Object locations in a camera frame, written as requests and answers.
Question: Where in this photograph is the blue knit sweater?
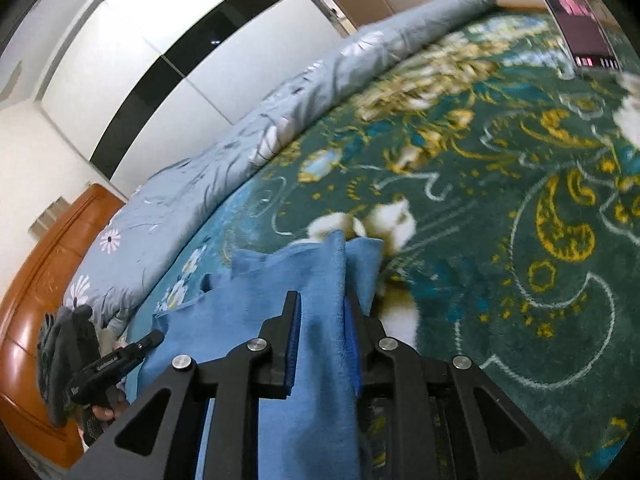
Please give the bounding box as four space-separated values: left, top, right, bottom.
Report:
127 231 383 479

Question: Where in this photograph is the left hand in glove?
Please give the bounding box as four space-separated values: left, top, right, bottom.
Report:
36 306 101 428

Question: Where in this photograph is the white black wardrobe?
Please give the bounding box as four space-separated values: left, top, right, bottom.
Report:
0 0 352 196

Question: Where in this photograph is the green floral bed blanket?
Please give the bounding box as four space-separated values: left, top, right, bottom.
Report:
129 11 639 479

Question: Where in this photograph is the smartphone with lit screen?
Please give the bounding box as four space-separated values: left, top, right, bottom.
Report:
544 0 620 72

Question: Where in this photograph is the light blue floral quilt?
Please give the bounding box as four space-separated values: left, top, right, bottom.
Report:
62 0 498 335

